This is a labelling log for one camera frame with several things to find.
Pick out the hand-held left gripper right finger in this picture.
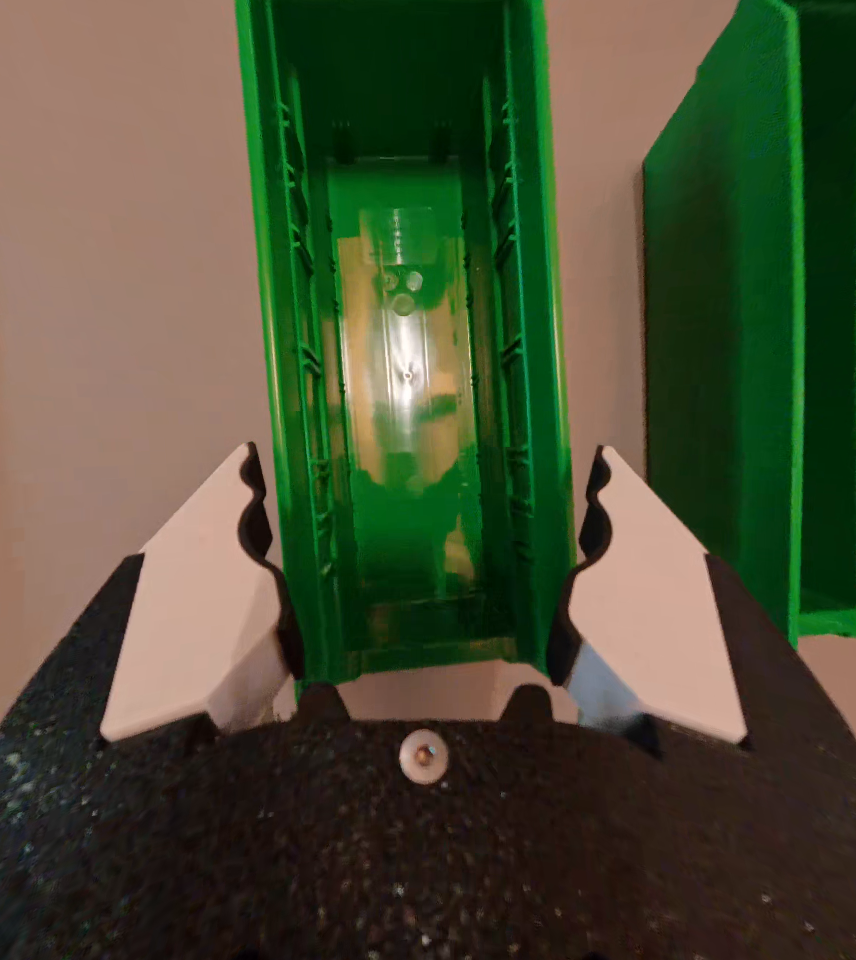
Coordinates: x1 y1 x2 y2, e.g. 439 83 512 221
548 444 747 745

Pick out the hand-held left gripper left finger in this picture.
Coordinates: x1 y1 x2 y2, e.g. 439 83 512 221
100 442 305 744

